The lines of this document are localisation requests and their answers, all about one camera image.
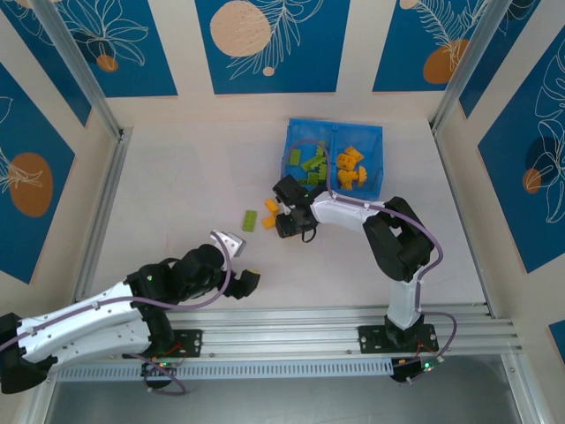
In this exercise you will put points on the small green lego brick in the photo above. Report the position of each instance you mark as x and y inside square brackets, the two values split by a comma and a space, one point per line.
[303, 181]

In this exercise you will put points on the round orange lego piece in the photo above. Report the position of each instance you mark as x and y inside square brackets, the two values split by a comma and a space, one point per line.
[345, 162]

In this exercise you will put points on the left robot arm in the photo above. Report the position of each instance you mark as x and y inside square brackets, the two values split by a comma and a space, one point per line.
[88, 327]

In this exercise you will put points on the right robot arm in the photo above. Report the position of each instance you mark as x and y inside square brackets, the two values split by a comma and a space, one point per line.
[397, 247]

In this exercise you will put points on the blue two-compartment bin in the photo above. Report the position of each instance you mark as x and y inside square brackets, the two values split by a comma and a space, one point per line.
[353, 132]

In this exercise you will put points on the small controller board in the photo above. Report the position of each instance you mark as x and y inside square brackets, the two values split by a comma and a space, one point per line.
[410, 368]
[159, 366]

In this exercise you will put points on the grey metal sheet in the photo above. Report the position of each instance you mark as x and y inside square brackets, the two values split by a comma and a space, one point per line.
[282, 406]

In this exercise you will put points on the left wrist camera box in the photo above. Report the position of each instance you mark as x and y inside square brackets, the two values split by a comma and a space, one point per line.
[231, 243]

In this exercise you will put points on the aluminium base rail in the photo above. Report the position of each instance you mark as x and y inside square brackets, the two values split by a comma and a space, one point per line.
[282, 331]

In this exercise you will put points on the aluminium side rail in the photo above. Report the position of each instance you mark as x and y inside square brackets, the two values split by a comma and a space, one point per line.
[442, 154]
[108, 199]

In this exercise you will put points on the blue floral wall panel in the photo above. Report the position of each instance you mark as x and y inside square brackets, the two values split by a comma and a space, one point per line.
[558, 335]
[507, 176]
[145, 66]
[26, 132]
[397, 53]
[309, 66]
[39, 57]
[499, 66]

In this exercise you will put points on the aluminium upright post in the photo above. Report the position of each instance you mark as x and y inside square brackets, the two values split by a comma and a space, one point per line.
[84, 70]
[468, 66]

